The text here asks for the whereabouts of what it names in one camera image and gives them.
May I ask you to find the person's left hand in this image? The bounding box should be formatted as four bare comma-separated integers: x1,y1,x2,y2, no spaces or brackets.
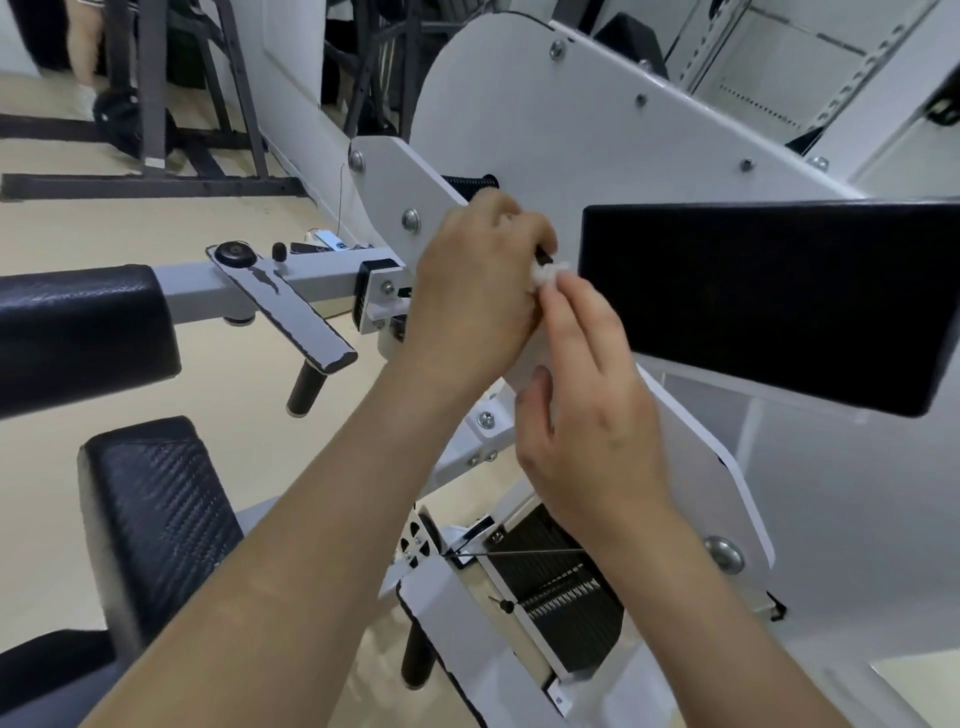
404,187,560,395

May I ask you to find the person's left forearm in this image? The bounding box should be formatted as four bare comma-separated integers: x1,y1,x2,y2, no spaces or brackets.
78,367,489,728

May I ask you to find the white power rack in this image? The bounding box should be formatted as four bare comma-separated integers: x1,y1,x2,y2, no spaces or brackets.
667,0,928,133

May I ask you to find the black foam handle grip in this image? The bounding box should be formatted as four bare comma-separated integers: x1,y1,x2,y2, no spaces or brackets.
401,622,437,691
286,359,332,418

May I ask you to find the black rectangular chest pad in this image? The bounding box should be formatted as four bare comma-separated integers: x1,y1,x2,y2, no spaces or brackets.
78,416,246,661

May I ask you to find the person's right hand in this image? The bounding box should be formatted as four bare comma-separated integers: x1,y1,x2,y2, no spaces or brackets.
515,269,673,545

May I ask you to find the black angled bench pad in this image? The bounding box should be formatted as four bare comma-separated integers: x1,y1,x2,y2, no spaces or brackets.
592,11,670,80

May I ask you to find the black metal rack frame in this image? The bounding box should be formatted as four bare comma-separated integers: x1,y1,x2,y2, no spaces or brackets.
0,0,310,204

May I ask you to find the black padded arm rest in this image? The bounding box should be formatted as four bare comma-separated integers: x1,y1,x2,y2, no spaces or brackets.
0,263,182,421

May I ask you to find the black weight stack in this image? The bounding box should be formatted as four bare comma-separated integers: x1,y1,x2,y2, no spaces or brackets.
479,502,625,684

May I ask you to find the person's right forearm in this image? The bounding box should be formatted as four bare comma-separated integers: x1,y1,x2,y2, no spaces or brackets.
599,494,856,728

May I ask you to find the black padded seat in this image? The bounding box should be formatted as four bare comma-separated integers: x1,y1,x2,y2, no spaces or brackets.
0,628,125,728

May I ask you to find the black square cushion pad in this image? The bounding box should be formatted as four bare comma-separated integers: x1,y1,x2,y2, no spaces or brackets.
581,198,960,419

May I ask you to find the white gym machine frame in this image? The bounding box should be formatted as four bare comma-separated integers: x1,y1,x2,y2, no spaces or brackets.
0,0,960,728

